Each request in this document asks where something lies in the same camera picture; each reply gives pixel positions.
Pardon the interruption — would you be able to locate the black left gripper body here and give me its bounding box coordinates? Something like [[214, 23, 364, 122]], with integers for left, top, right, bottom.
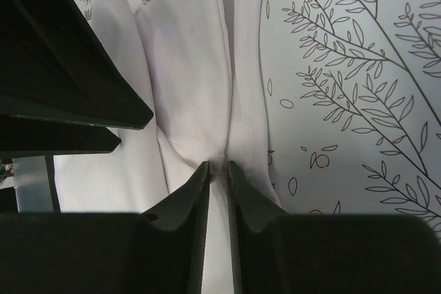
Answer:
[[1, 155, 61, 213]]

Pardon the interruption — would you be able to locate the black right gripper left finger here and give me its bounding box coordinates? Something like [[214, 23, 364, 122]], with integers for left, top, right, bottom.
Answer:
[[1, 162, 210, 293]]

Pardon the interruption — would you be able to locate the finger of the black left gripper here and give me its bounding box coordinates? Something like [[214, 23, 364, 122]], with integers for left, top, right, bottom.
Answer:
[[1, 115, 121, 154], [1, 0, 153, 129]]

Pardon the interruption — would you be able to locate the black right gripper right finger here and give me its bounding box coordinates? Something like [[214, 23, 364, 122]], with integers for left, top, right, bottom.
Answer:
[[227, 162, 440, 293]]

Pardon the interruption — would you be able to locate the white t shirt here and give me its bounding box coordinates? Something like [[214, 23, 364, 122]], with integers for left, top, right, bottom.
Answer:
[[54, 0, 278, 293]]

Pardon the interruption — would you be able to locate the floral patterned table mat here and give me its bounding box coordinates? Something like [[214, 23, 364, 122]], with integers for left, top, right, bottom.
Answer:
[[74, 0, 440, 233]]

